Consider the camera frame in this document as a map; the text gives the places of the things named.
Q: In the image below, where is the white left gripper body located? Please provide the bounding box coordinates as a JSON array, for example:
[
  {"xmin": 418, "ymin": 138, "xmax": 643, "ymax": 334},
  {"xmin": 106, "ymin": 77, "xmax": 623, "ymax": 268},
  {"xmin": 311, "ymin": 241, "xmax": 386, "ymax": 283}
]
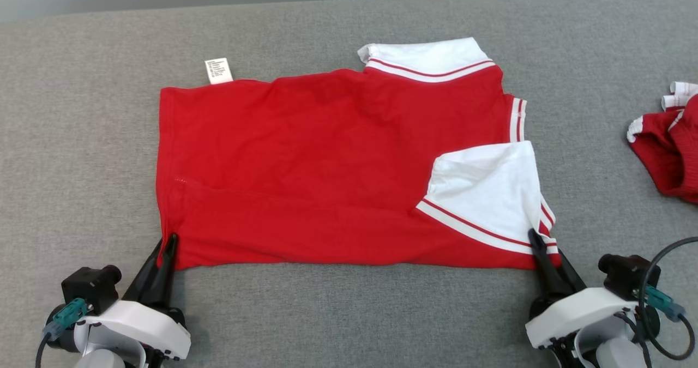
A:
[{"xmin": 73, "ymin": 299, "xmax": 192, "ymax": 361}]

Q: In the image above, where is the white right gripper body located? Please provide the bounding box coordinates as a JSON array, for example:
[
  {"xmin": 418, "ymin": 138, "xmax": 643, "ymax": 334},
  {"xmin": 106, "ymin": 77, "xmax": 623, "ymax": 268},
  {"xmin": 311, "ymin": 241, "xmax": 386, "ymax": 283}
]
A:
[{"xmin": 525, "ymin": 287, "xmax": 639, "ymax": 351}]

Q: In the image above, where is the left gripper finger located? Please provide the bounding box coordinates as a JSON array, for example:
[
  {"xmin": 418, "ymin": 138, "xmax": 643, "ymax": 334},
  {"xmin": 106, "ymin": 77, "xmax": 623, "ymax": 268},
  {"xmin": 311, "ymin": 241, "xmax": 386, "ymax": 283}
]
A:
[
  {"xmin": 123, "ymin": 238, "xmax": 165, "ymax": 304},
  {"xmin": 158, "ymin": 232, "xmax": 180, "ymax": 306}
]

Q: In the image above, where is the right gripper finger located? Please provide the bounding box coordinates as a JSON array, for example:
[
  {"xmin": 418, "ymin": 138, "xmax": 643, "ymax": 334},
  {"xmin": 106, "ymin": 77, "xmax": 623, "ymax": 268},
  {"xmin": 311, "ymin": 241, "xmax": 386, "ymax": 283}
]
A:
[
  {"xmin": 527, "ymin": 228, "xmax": 568, "ymax": 304},
  {"xmin": 556, "ymin": 250, "xmax": 587, "ymax": 295}
]

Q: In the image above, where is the red mesh basketball jersey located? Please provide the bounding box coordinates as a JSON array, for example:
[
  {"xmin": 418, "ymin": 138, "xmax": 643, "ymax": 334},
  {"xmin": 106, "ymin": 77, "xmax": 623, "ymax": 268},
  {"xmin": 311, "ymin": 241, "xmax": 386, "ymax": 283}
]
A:
[{"xmin": 625, "ymin": 80, "xmax": 698, "ymax": 204}]

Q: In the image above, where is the red polo shirt white collar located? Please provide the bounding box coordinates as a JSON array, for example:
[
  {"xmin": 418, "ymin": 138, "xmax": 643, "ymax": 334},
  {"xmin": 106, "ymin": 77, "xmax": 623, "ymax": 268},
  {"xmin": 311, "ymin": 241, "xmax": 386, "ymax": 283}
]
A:
[{"xmin": 155, "ymin": 36, "xmax": 563, "ymax": 272}]

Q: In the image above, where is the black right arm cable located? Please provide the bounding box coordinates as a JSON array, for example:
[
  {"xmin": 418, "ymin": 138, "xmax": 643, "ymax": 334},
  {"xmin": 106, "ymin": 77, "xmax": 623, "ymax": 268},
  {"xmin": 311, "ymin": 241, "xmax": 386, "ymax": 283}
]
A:
[{"xmin": 637, "ymin": 236, "xmax": 698, "ymax": 362}]

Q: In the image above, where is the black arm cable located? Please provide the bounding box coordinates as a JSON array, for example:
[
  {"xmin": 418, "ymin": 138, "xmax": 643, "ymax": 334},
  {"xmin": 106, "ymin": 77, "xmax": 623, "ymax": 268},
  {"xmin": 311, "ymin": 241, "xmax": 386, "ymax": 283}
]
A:
[
  {"xmin": 34, "ymin": 333, "xmax": 52, "ymax": 368},
  {"xmin": 637, "ymin": 236, "xmax": 698, "ymax": 362}
]

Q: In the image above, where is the teal right camera cable plug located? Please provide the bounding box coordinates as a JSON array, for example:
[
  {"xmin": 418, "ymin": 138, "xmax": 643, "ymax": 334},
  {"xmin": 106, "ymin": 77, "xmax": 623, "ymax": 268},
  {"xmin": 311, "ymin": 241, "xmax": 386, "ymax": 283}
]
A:
[{"xmin": 634, "ymin": 285, "xmax": 685, "ymax": 322}]

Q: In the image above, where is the teal camera cable plug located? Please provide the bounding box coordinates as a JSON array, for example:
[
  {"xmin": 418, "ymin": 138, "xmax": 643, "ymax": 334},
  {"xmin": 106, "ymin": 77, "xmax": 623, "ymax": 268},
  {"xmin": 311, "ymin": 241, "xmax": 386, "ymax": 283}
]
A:
[
  {"xmin": 43, "ymin": 298, "xmax": 89, "ymax": 341},
  {"xmin": 634, "ymin": 285, "xmax": 685, "ymax": 322}
]

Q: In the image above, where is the teal left camera cable plug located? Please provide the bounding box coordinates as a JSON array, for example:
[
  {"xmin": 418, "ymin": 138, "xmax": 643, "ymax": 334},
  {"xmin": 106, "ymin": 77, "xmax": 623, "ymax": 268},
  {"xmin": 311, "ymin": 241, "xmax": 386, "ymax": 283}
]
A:
[{"xmin": 43, "ymin": 298, "xmax": 89, "ymax": 341}]

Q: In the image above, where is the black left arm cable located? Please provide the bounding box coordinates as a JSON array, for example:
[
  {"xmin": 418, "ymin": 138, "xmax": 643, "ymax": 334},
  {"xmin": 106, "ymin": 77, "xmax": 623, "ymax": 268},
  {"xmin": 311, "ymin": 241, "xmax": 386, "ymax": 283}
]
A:
[{"xmin": 34, "ymin": 333, "xmax": 52, "ymax": 368}]

